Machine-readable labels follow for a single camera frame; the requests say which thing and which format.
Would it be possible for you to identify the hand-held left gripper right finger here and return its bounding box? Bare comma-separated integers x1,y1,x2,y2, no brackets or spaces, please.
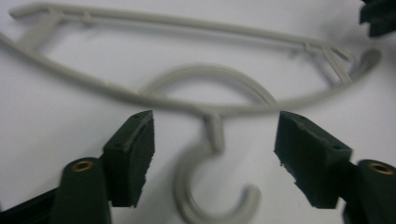
274,110,396,224

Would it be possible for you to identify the white table mat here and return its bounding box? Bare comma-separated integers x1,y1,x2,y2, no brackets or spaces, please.
0,0,396,224

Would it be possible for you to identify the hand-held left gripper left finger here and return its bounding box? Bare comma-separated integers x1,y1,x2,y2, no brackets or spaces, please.
50,109,156,224

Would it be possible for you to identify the grey plastic clothes hanger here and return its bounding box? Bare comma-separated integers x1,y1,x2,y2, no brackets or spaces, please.
0,1,383,224

